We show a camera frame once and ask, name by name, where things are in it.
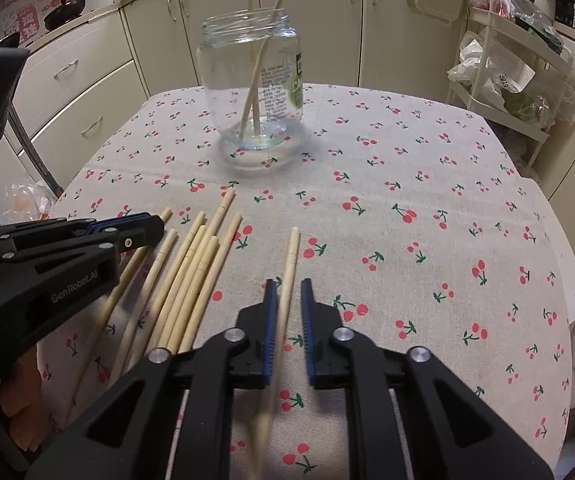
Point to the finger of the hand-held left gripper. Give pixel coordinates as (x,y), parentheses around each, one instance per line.
(132,222)
(92,252)

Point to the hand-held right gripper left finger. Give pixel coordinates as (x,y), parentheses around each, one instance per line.
(269,340)

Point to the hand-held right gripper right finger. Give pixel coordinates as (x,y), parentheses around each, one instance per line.
(308,340)

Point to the slim wooden chopstick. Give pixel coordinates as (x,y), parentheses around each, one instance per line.
(262,55)
(290,265)
(106,332)
(254,60)

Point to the bunch of wooden chopsticks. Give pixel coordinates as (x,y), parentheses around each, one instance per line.
(195,280)

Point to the glass jar green label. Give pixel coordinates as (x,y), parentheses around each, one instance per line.
(222,85)

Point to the person's left hand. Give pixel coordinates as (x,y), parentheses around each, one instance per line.
(22,395)

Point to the clear bag of oranges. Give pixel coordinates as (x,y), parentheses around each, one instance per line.
(25,202)

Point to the cherry print tablecloth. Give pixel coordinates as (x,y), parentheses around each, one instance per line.
(392,260)

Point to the silver metal bar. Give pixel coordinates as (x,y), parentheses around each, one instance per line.
(32,150)

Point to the black wok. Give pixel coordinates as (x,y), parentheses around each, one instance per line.
(62,15)

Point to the white trolley rack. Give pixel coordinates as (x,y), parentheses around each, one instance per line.
(517,121)

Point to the bag of green vegetables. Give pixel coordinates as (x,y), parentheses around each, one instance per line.
(527,107)

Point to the white plastic bag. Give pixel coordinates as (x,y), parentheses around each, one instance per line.
(482,70)

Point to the red white wall stickers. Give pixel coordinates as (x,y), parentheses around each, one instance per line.
(25,17)

